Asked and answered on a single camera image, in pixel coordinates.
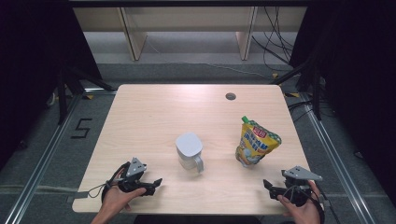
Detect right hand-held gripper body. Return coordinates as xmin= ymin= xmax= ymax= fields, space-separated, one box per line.
xmin=279 ymin=165 xmax=324 ymax=208

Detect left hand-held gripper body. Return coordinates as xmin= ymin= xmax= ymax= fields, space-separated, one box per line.
xmin=106 ymin=157 xmax=148 ymax=195

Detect yellow pouch with green cap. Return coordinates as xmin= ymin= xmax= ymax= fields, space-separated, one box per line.
xmin=234 ymin=115 xmax=283 ymax=168

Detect person's right hand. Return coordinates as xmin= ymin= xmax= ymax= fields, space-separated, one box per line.
xmin=276 ymin=180 xmax=321 ymax=224

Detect person's left hand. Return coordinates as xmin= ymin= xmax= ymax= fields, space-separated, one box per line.
xmin=101 ymin=174 xmax=148 ymax=220

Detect person's dark clothing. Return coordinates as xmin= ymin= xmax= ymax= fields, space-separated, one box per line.
xmin=134 ymin=215 xmax=263 ymax=224

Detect black metal stand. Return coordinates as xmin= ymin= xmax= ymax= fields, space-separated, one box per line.
xmin=55 ymin=63 xmax=117 ymax=126
xmin=270 ymin=55 xmax=323 ymax=121

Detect dark curtain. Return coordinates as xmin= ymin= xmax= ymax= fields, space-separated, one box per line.
xmin=289 ymin=0 xmax=396 ymax=208
xmin=0 ymin=0 xmax=104 ymax=171

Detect light wooden shelf unit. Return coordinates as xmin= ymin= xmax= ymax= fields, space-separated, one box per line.
xmin=73 ymin=6 xmax=307 ymax=62

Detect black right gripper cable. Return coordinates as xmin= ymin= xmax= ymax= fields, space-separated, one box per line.
xmin=311 ymin=186 xmax=334 ymax=224

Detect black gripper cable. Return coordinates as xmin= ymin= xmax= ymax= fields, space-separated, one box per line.
xmin=311 ymin=186 xmax=334 ymax=224
xmin=87 ymin=182 xmax=110 ymax=200

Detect aluminium floor rail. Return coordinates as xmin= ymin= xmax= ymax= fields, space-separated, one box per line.
xmin=298 ymin=92 xmax=373 ymax=224
xmin=3 ymin=88 xmax=118 ymax=224

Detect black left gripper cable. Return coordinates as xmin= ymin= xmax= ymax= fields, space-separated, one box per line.
xmin=87 ymin=182 xmax=110 ymax=200

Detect black floor cables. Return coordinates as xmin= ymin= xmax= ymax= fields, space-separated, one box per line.
xmin=287 ymin=100 xmax=314 ymax=123

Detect thin white floor cable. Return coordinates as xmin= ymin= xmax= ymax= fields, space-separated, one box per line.
xmin=148 ymin=38 xmax=273 ymax=79

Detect bundle of black cables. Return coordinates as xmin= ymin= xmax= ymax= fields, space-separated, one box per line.
xmin=251 ymin=6 xmax=297 ymax=73

